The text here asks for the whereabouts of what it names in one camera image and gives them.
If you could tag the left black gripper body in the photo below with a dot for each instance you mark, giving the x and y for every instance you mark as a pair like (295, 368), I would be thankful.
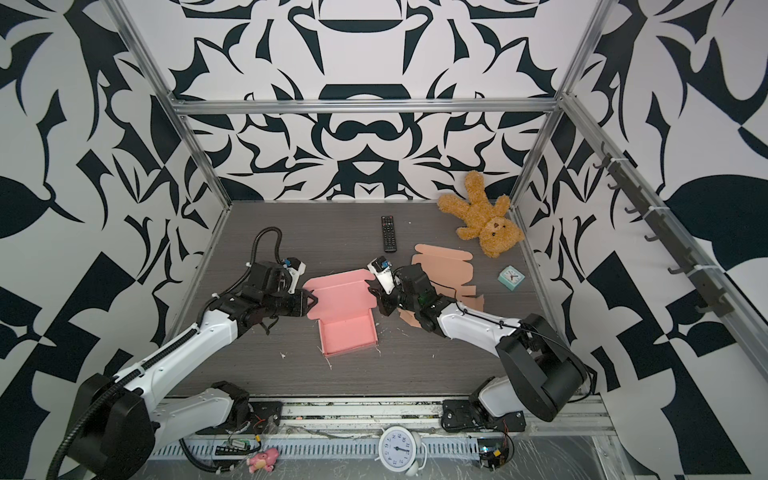
(284, 303)

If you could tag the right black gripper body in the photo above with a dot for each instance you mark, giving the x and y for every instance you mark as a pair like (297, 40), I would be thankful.
(401, 298)

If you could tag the pink paper box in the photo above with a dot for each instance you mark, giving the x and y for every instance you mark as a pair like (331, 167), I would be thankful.
(344, 311)

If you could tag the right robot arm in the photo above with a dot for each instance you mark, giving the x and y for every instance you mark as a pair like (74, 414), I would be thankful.
(542, 374)

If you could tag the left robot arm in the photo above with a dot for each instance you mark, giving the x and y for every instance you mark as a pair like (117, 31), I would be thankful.
(118, 421)

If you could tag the peach flat paper box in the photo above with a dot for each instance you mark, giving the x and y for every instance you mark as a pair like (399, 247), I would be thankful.
(450, 272)

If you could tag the black tv remote control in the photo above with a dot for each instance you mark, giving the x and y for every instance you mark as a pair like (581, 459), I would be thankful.
(388, 234)

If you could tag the small green alarm clock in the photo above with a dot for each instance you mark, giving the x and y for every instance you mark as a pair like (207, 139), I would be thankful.
(511, 278)

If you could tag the brown teddy bear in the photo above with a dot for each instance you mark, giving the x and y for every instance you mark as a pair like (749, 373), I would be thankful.
(483, 220)

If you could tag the green circuit board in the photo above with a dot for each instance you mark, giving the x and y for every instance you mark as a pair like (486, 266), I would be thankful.
(238, 447)

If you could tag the white round table clock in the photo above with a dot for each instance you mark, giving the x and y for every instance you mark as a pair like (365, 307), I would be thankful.
(402, 451)

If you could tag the small pink toy figure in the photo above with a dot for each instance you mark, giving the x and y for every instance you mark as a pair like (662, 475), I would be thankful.
(265, 460)

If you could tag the black electronics module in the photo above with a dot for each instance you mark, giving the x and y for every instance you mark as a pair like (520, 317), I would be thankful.
(495, 452)

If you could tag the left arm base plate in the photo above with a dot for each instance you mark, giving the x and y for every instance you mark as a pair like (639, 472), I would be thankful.
(261, 417)

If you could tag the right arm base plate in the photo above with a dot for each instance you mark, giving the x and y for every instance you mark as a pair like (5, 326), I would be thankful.
(464, 415)

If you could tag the black wall hook rack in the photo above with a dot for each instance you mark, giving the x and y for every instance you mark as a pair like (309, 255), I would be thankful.
(707, 278)

